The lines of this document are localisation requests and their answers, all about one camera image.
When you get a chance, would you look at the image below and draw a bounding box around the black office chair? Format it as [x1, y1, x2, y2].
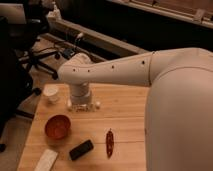
[13, 0, 63, 81]

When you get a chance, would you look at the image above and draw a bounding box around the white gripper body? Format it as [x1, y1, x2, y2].
[70, 83, 92, 105]

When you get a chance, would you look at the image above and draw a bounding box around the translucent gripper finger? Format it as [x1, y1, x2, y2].
[67, 105, 80, 111]
[86, 101, 101, 111]

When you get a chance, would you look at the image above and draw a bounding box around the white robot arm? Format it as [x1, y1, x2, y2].
[58, 48, 213, 171]

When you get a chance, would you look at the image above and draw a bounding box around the red ceramic bowl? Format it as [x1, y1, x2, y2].
[44, 115, 71, 140]

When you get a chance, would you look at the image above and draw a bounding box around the black remote control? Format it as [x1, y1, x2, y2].
[69, 140, 94, 161]

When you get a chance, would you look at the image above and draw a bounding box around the white remote control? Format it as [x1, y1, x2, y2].
[34, 149, 58, 171]

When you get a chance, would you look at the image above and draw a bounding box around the red chili pepper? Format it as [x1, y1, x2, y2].
[106, 129, 114, 158]

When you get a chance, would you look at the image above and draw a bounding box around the white ceramic cup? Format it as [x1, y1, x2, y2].
[43, 85, 59, 103]

